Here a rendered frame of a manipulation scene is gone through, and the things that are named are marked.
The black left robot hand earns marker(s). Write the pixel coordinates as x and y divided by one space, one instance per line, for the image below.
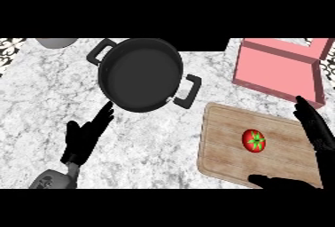
84 136

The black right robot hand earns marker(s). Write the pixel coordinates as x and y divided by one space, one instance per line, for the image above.
314 130

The red tomato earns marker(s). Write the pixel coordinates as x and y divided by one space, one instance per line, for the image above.
254 141

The wooden cutting board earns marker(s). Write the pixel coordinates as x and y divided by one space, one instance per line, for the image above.
252 147

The pink open box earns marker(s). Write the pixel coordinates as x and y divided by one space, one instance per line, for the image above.
279 69

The grey round bowl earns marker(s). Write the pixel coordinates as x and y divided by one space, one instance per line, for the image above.
54 42

